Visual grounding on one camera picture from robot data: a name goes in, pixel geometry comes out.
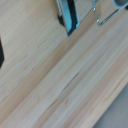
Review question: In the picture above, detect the gripper left finger with blue tip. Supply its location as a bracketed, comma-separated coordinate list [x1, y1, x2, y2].
[0, 37, 5, 69]

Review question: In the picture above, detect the gripper right finger with blue tip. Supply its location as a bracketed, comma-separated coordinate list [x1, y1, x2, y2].
[55, 0, 82, 37]

